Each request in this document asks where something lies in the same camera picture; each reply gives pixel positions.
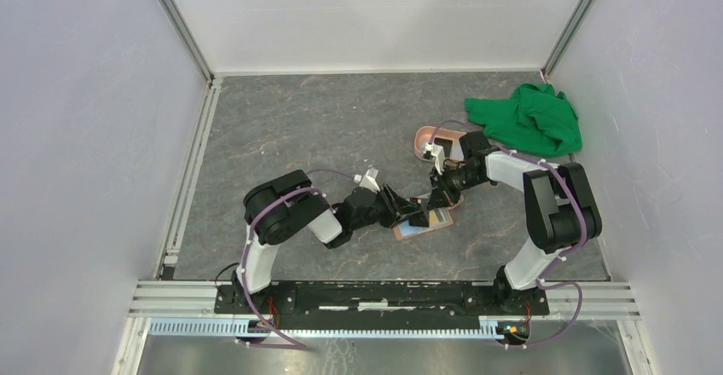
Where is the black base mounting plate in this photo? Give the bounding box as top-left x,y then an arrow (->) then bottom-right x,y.
214,280 -> 550,332

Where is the black card in tray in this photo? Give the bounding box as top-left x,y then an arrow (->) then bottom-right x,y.
428,208 -> 454,229

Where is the pink oval tray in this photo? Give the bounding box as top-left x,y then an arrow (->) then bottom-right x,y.
414,126 -> 470,163

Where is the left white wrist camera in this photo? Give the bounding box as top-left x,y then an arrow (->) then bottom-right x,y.
353,167 -> 381,193

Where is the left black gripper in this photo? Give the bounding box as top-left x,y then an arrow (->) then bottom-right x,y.
350,182 -> 421,231

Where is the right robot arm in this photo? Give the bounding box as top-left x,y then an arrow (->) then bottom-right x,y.
420,131 -> 603,314

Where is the purple cable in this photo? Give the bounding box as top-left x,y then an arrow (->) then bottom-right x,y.
428,119 -> 590,351
239,169 -> 360,349

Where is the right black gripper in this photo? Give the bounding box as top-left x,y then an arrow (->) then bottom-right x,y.
425,163 -> 485,211

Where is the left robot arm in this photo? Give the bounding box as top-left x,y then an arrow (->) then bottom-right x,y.
232,168 -> 430,314

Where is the grey slotted cable duct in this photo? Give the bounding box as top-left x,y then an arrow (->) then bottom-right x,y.
147,318 -> 500,340

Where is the tan leather card holder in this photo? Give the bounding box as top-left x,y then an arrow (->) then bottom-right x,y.
392,195 -> 464,240

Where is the green cloth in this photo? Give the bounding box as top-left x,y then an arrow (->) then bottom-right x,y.
465,84 -> 583,158

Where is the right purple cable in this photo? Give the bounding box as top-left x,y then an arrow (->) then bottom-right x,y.
428,119 -> 590,351

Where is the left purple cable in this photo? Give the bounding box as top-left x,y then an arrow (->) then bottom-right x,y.
239,169 -> 360,349

